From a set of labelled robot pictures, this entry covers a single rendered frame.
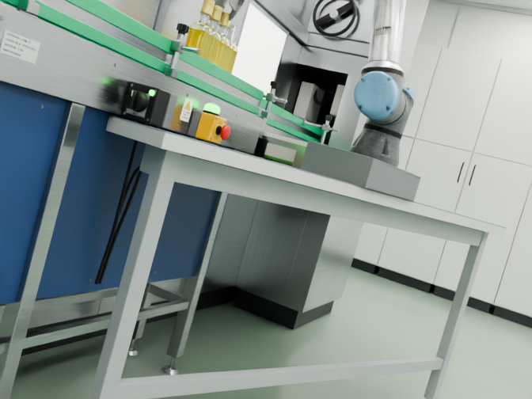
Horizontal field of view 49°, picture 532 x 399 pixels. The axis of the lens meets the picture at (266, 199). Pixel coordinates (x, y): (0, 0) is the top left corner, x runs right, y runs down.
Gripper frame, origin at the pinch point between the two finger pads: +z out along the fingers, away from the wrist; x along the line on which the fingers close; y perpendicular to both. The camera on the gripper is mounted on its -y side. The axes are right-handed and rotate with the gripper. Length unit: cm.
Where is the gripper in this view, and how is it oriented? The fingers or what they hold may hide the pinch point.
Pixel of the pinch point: (226, 16)
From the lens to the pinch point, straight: 196.4
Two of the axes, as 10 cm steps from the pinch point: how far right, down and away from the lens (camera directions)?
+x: 8.7, 2.7, -4.1
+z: -2.7, 9.6, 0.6
